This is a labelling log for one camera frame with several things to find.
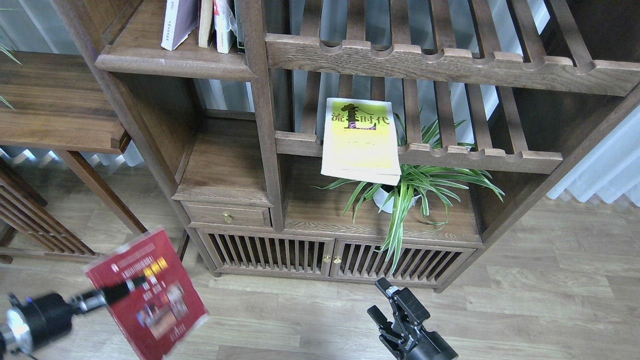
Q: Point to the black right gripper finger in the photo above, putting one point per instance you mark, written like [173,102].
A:
[382,325]
[405,299]

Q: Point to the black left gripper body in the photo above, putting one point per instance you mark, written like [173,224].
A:
[36,323]

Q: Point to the white plastic-wrapped upright book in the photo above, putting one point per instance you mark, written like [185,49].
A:
[225,26]

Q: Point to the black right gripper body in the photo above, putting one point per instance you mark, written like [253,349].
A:
[407,341]

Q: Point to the yellow-green paperback book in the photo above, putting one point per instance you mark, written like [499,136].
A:
[360,141]

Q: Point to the wooden side table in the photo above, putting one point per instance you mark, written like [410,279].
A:
[57,130]

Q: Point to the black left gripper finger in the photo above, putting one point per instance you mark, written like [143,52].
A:
[117,292]

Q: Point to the tan upright book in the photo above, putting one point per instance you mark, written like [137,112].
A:
[205,23]

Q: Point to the spider plant in white pot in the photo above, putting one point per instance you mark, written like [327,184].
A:
[414,184]

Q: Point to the dark wooden bookshelf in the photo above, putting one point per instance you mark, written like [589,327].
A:
[522,89]

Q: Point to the brass drawer knob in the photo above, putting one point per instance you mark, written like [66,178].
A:
[228,218]

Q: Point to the brass cabinet door knobs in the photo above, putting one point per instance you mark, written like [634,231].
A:
[335,259]

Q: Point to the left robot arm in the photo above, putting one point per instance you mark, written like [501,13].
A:
[4,345]

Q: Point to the red paperback book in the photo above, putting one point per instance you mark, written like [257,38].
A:
[161,311]

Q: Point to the dark upright book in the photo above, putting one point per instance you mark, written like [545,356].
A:
[241,48]

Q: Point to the white curtain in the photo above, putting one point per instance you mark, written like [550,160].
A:
[609,172]

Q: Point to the white lilac paperback book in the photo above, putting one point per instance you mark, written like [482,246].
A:
[181,17]

